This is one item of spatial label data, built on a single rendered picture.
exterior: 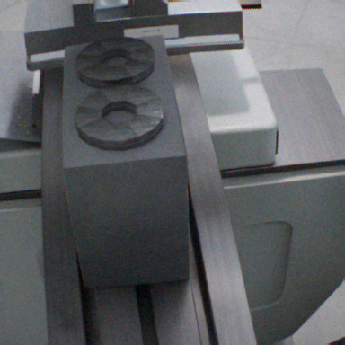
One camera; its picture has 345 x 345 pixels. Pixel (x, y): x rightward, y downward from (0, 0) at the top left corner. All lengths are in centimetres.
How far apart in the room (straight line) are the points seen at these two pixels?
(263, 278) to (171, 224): 72
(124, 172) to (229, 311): 21
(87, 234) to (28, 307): 72
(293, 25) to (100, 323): 236
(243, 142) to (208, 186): 28
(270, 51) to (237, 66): 153
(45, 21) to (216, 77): 33
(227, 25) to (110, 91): 44
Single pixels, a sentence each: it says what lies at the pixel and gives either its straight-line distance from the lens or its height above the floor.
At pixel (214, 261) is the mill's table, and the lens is 93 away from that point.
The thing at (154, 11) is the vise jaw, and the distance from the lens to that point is 120.
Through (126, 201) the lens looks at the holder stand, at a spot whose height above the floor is 107.
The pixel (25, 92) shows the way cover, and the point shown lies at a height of 87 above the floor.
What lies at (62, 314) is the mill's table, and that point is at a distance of 89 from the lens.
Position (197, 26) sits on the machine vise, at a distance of 123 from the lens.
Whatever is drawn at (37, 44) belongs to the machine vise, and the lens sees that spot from 123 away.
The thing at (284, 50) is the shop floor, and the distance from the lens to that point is 294.
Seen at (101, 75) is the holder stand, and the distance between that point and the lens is 86.
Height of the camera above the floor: 164
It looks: 43 degrees down
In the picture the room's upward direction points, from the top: 3 degrees counter-clockwise
